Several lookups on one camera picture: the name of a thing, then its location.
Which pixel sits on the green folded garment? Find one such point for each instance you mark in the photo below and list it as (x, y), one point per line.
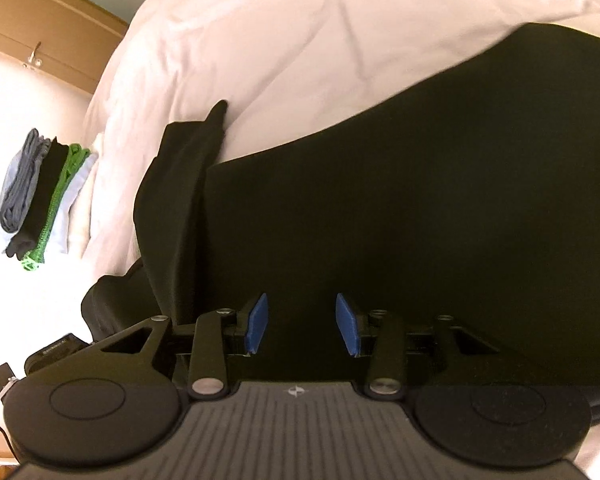
(76, 156)

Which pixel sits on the black folded garment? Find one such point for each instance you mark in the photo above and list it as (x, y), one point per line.
(27, 237)

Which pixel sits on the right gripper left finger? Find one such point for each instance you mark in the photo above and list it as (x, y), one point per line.
(221, 333)

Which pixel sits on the black garment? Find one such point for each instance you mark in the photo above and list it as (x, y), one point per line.
(475, 193)
(27, 237)

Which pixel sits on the grey folded garment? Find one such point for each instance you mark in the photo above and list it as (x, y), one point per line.
(18, 195)

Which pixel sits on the white folded garment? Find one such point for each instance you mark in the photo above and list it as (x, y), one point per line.
(58, 242)

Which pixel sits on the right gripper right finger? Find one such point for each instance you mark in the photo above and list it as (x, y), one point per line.
(378, 337)

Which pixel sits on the white bed duvet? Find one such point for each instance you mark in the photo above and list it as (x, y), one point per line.
(286, 68)

